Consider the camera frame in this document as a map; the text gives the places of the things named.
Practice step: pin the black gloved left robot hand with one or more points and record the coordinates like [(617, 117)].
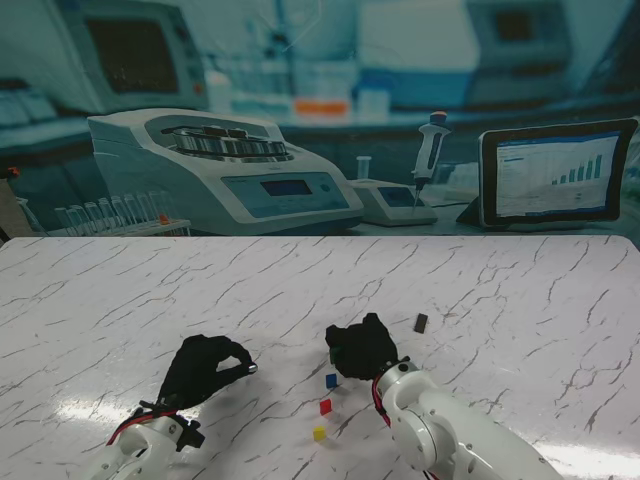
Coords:
[(197, 372)]

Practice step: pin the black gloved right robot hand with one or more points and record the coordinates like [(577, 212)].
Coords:
[(365, 350)]

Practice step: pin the green domino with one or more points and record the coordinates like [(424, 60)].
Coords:
[(333, 355)]

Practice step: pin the blue domino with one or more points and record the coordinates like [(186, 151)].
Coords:
[(331, 381)]

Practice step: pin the dark brown domino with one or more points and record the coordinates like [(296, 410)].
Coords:
[(421, 323)]

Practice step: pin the red domino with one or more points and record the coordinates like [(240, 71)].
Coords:
[(326, 407)]

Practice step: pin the yellow domino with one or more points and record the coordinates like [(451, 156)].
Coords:
[(319, 434)]

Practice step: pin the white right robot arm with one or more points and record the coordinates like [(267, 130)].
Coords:
[(440, 430)]

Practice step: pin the beige board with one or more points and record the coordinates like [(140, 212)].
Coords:
[(9, 205)]

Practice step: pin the small red black clamp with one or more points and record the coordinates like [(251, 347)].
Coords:
[(12, 171)]

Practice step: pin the printed laboratory backdrop banner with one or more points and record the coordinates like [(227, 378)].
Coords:
[(320, 75)]

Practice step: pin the black left wrist camera bracket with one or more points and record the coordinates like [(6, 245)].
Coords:
[(192, 436)]

